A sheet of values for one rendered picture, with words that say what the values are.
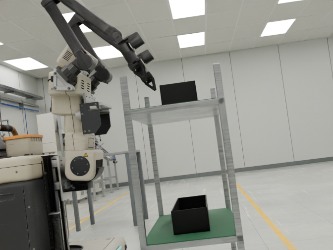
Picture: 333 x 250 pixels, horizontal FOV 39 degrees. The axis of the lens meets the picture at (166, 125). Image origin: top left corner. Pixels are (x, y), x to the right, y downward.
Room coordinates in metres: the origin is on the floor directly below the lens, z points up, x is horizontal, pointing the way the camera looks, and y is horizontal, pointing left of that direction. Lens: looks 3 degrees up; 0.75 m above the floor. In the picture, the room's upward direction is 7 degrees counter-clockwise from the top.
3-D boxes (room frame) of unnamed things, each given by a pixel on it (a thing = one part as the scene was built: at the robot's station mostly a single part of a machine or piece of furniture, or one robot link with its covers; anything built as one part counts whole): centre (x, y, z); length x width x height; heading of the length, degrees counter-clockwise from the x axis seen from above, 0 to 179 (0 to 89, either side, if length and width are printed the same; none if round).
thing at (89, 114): (2.54, 0.39, 0.99); 0.28 x 0.16 x 0.22; 176
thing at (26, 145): (2.57, 0.79, 0.87); 0.23 x 0.15 x 0.11; 176
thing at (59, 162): (2.61, 0.51, 0.68); 0.28 x 0.27 x 0.25; 176
